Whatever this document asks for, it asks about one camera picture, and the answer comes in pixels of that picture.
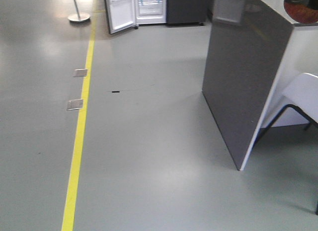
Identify silver floor stand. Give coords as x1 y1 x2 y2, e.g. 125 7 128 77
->
68 0 90 23

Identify red yellow apple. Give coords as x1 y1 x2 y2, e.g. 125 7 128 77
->
284 0 318 24

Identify metal floor plate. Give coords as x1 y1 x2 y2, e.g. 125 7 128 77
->
73 69 88 77
67 99 84 111

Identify grey speckled counter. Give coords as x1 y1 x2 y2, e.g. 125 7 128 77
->
201 0 318 171

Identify far metal floor plate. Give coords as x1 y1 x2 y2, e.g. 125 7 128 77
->
73 69 88 77

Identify white chair black legs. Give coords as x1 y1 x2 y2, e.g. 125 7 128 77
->
253 72 318 216

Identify near metal floor plate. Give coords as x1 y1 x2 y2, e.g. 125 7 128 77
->
67 99 84 111

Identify fridge door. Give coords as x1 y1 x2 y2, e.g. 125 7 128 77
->
104 0 139 34

